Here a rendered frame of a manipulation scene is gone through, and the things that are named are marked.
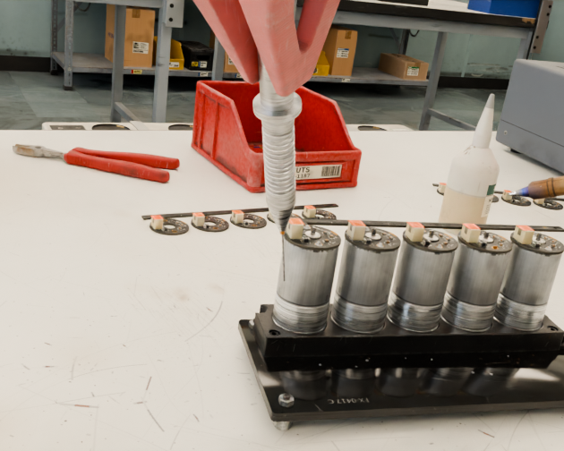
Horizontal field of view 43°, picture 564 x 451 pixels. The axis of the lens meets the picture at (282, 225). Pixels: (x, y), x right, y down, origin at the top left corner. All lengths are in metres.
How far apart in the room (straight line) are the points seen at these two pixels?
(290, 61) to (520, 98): 0.59
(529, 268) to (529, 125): 0.44
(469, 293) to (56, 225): 0.25
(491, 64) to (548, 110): 5.61
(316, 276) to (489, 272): 0.08
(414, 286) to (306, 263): 0.05
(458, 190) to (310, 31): 0.31
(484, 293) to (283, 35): 0.18
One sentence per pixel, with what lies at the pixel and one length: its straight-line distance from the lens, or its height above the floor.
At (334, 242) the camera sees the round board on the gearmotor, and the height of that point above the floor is 0.81.
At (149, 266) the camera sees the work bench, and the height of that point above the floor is 0.75.
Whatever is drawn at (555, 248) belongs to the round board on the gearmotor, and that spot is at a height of 0.81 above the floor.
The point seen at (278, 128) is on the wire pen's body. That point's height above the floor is 0.87.
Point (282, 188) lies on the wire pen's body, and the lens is 0.25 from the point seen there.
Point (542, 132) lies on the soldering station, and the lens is 0.76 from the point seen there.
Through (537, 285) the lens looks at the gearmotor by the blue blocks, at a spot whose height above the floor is 0.79.
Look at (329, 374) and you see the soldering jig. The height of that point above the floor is 0.76.
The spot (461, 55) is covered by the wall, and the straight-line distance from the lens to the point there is 6.12.
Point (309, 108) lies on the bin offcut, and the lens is 0.64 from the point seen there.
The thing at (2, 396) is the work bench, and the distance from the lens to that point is 0.31.
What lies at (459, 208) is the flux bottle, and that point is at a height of 0.77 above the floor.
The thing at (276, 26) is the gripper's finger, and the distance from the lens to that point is 0.20.
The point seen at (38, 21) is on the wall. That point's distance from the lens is 4.67.
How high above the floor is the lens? 0.93
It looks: 21 degrees down
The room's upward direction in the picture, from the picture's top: 8 degrees clockwise
